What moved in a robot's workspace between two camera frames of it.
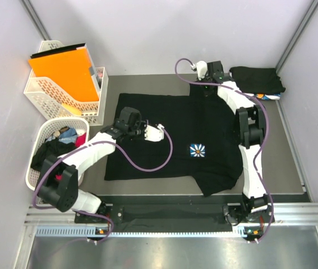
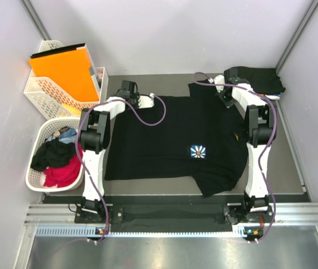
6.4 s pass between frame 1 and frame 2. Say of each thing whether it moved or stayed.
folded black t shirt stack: stayed
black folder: stayed
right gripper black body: moved
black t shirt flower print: stayed
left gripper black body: moved
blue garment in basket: stayed
